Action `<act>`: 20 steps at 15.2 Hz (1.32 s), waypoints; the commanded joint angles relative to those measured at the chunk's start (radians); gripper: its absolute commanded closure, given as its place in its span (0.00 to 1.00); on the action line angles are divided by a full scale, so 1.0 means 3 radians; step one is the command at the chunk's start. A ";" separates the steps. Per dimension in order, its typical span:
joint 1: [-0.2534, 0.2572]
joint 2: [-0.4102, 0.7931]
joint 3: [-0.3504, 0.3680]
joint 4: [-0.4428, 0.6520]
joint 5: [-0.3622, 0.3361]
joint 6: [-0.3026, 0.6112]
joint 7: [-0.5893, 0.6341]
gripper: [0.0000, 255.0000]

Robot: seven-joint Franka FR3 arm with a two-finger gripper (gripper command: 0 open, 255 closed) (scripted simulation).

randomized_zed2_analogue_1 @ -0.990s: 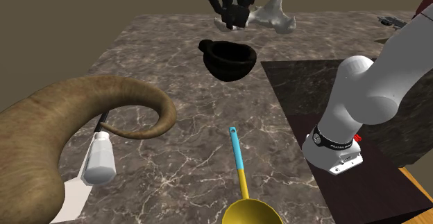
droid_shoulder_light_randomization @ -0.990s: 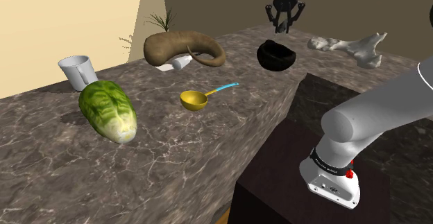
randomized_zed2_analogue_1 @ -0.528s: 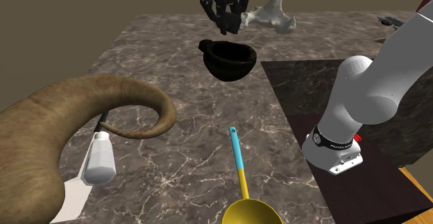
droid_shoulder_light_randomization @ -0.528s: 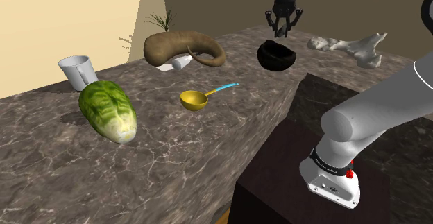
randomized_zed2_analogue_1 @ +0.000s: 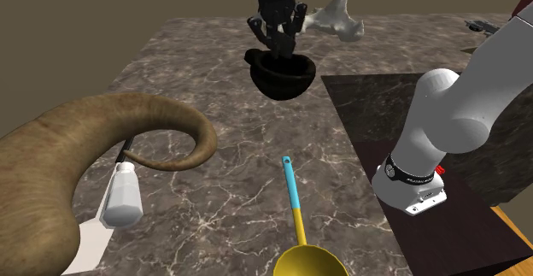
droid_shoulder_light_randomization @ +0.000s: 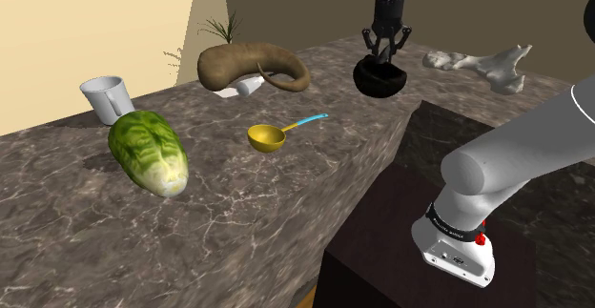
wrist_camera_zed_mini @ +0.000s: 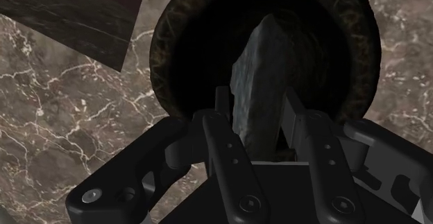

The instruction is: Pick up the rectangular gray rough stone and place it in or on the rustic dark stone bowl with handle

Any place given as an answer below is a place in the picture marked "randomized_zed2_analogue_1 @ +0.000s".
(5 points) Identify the white bone-shaped figure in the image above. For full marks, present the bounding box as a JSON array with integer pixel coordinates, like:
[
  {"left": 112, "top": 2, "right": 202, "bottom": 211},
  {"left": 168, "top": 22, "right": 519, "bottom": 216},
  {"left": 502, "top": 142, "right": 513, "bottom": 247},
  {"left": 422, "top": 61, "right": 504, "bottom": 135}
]
[{"left": 259, "top": 0, "right": 366, "bottom": 44}]

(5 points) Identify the black bowl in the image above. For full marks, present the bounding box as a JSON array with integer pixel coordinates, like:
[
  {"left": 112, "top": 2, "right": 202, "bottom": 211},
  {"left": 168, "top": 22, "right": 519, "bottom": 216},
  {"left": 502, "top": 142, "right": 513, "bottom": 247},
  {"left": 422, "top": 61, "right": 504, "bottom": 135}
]
[{"left": 243, "top": 48, "right": 317, "bottom": 102}]

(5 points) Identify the small grey black gadget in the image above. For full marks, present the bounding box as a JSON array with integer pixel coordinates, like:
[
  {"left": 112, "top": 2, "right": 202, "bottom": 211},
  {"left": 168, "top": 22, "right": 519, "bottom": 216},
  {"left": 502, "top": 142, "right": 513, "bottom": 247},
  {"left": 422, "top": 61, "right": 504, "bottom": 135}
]
[{"left": 464, "top": 18, "right": 501, "bottom": 38}]

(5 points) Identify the white shaker bottle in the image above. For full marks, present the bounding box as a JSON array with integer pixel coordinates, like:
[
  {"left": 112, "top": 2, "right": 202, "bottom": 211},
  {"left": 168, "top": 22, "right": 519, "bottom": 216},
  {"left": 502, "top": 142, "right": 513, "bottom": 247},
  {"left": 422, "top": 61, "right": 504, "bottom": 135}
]
[{"left": 99, "top": 161, "right": 144, "bottom": 230}]

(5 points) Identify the large brown curved horn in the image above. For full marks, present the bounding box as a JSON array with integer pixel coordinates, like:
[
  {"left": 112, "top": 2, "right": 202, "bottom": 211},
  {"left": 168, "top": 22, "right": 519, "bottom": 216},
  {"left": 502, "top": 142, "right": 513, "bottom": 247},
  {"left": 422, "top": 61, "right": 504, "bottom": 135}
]
[{"left": 0, "top": 92, "right": 219, "bottom": 276}]

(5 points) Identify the yellow ladle with blue handle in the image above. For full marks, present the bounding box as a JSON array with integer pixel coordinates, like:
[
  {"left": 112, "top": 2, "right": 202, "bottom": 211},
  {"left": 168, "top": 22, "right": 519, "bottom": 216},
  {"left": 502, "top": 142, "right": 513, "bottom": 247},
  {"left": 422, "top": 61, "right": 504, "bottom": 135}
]
[{"left": 272, "top": 155, "right": 350, "bottom": 276}]

